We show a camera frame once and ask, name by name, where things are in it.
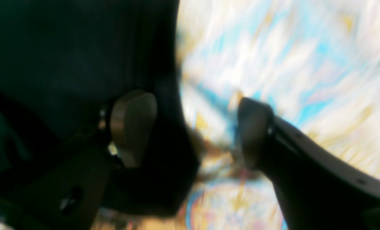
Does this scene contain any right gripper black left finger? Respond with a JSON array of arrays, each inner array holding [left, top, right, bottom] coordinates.
[[0, 90, 157, 230]]

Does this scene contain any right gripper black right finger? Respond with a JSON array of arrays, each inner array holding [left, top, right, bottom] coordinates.
[[237, 97, 380, 230]]

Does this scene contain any dark navy T-shirt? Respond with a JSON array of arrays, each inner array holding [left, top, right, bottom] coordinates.
[[0, 0, 199, 217]]

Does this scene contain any patterned tablecloth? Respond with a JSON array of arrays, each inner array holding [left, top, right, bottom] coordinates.
[[92, 0, 380, 230]]

